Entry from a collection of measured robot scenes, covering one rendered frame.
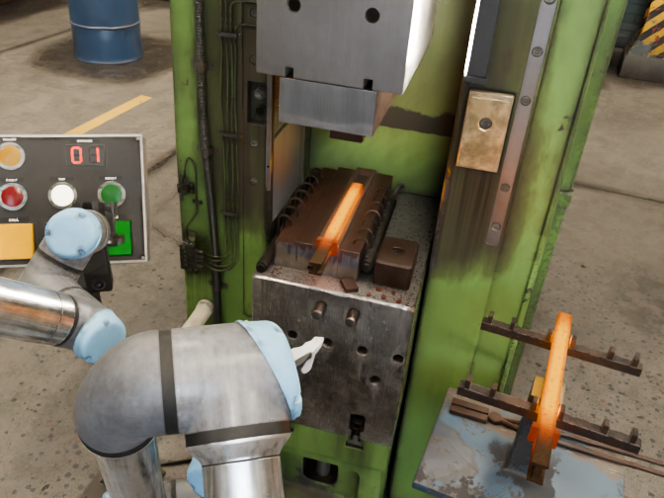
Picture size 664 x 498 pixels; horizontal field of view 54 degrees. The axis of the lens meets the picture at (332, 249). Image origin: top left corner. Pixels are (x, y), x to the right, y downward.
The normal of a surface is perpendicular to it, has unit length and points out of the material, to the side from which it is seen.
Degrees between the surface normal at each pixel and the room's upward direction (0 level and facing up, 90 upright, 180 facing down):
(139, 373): 39
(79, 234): 60
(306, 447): 90
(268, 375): 55
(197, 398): 65
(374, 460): 90
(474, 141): 90
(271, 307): 90
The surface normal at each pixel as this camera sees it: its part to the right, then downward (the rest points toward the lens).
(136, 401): -0.06, 0.09
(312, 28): -0.25, 0.50
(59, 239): 0.19, 0.05
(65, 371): 0.07, -0.84
